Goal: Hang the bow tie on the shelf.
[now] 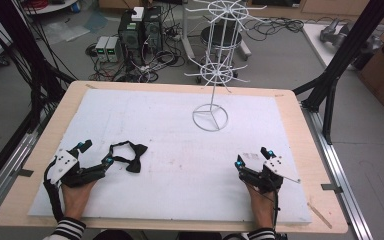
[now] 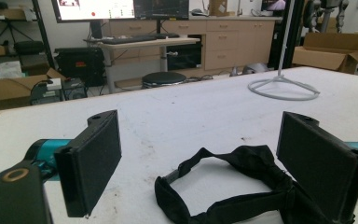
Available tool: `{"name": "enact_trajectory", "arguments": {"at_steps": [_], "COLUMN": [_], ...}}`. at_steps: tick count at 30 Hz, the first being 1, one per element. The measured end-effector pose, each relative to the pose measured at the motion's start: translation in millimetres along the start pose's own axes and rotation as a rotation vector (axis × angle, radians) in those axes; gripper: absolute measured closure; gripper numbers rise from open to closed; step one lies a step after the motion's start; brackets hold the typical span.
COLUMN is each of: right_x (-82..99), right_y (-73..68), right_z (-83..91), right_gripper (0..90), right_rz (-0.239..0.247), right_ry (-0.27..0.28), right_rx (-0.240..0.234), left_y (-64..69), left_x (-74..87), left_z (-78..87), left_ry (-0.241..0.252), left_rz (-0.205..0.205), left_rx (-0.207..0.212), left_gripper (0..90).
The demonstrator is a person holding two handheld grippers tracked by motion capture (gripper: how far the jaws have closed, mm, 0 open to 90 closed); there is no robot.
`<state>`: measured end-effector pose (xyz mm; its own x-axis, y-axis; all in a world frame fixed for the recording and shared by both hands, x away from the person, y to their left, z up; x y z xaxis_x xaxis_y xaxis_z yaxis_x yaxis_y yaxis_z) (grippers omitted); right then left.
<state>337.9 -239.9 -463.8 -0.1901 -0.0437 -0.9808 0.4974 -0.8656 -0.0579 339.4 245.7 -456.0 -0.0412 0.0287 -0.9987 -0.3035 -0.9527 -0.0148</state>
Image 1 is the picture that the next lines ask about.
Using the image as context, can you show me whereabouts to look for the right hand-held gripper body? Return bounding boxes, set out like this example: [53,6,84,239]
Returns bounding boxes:
[239,155,302,195]

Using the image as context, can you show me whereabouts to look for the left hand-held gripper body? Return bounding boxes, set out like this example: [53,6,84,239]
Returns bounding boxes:
[43,148,108,189]

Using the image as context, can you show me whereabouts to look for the black bow tie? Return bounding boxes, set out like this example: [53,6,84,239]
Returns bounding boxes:
[109,140,149,174]

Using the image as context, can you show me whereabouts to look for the person's right hand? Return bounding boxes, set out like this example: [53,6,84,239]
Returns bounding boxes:
[245,183,276,231]

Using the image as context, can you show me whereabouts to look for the wooden table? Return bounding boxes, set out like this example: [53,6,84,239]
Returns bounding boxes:
[0,80,350,235]

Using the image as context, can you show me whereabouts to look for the white foam mat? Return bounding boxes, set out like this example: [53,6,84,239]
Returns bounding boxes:
[27,88,314,225]

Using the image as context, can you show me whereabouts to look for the person's left striped sleeve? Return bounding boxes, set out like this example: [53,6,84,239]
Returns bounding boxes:
[43,216,87,240]

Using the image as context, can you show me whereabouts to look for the person's striped sleeve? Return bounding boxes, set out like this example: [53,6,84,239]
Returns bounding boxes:
[43,216,87,240]
[246,227,277,240]

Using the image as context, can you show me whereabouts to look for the person's right striped sleeve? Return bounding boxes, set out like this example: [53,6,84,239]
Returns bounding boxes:
[246,227,277,240]

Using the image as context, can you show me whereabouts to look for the wooden stick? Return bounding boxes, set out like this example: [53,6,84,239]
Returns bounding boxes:
[306,201,333,230]

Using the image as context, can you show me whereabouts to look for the grey power supply unit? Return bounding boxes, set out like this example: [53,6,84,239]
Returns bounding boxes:
[105,36,122,64]
[94,35,110,63]

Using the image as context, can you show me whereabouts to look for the black computer tower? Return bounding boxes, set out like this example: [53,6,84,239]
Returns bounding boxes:
[117,9,145,66]
[142,5,164,54]

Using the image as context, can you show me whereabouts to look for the black round stool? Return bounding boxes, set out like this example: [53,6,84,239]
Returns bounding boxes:
[195,25,253,84]

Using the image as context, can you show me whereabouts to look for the grey robot part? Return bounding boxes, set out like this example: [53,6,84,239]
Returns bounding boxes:
[319,18,384,54]

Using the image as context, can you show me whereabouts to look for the white box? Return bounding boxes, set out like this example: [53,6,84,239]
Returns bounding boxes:
[130,6,145,23]

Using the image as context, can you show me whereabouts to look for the black sleeved gripper cable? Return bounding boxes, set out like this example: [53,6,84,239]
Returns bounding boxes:
[42,159,65,223]

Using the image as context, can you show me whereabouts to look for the aluminium rail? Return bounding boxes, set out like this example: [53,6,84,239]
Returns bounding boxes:
[0,111,53,228]
[300,101,375,240]

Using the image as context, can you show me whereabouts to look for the white wire display rack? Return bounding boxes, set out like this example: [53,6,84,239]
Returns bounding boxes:
[183,0,268,133]

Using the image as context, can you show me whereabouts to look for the black frame with cables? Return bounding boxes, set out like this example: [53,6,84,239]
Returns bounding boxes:
[0,0,78,134]

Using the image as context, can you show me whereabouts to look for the tangle of computer cables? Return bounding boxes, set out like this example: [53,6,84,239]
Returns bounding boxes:
[85,6,194,84]

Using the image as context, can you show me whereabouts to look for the black metal frame strut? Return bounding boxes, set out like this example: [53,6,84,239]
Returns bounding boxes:
[292,0,384,146]

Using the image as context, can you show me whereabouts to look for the tangle of black floor cables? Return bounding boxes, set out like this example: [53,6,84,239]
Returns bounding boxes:
[243,14,334,43]

